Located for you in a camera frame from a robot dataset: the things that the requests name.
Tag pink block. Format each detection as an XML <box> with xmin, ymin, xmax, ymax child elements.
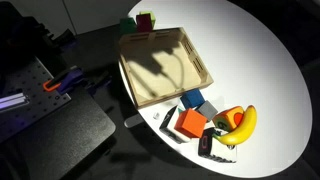
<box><xmin>136</xmin><ymin>14</ymin><xmax>152</xmax><ymax>32</ymax></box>

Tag blue block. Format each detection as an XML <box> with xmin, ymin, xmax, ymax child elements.
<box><xmin>180</xmin><ymin>89</ymin><xmax>205</xmax><ymax>109</ymax></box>

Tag orange block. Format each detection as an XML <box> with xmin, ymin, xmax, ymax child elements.
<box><xmin>174</xmin><ymin>108</ymin><xmax>207</xmax><ymax>138</ymax></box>

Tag grey block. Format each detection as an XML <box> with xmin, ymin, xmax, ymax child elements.
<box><xmin>196</xmin><ymin>101</ymin><xmax>218</xmax><ymax>121</ymax></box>

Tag dark green block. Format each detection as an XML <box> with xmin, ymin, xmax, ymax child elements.
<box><xmin>120</xmin><ymin>17</ymin><xmax>136</xmax><ymax>34</ymax></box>

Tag lime green block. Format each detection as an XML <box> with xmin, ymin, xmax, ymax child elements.
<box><xmin>139</xmin><ymin>11</ymin><xmax>156</xmax><ymax>28</ymax></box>

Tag small white die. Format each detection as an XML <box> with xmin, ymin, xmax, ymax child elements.
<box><xmin>153</xmin><ymin>112</ymin><xmax>160</xmax><ymax>119</ymax></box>

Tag wooden tray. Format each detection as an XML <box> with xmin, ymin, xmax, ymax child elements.
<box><xmin>118</xmin><ymin>27</ymin><xmax>213</xmax><ymax>109</ymax></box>

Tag white black cube under orange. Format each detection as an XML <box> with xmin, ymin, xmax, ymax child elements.
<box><xmin>159</xmin><ymin>106</ymin><xmax>190</xmax><ymax>144</ymax></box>

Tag white table leg base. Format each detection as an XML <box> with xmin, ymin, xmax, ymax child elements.
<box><xmin>124</xmin><ymin>114</ymin><xmax>143</xmax><ymax>128</ymax></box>

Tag orange green number cube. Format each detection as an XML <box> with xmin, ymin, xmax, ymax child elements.
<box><xmin>213</xmin><ymin>106</ymin><xmax>244</xmax><ymax>132</ymax></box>

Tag white black letter cube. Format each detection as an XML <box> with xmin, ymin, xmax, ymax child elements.
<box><xmin>198</xmin><ymin>127</ymin><xmax>237</xmax><ymax>163</ymax></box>

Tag yellow banana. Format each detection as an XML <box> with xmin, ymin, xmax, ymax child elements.
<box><xmin>215</xmin><ymin>105</ymin><xmax>257</xmax><ymax>145</ymax></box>

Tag black mat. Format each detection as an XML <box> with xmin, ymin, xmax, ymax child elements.
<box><xmin>0</xmin><ymin>89</ymin><xmax>116</xmax><ymax>180</ymax></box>

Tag black perforated board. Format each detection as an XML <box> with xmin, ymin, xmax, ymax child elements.
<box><xmin>0</xmin><ymin>58</ymin><xmax>71</xmax><ymax>142</ymax></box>

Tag silver aluminium rail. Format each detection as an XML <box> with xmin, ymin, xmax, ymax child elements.
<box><xmin>0</xmin><ymin>93</ymin><xmax>29</xmax><ymax>111</ymax></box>

